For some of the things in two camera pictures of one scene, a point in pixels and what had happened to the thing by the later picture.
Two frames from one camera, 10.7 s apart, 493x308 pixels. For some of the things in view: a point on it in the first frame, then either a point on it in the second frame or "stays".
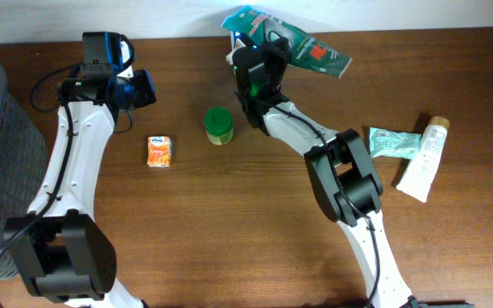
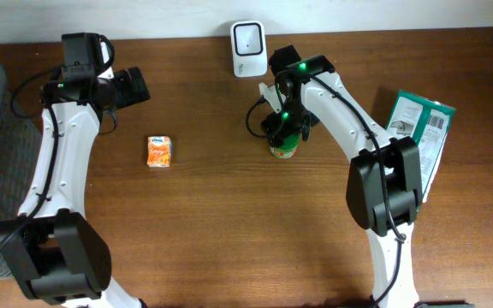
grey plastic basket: x=10 y=162 stays
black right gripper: x=276 y=48 → x=280 y=127
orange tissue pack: x=159 y=151 stays
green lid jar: x=218 y=125 → x=288 y=149
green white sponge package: x=301 y=53 → x=425 y=121
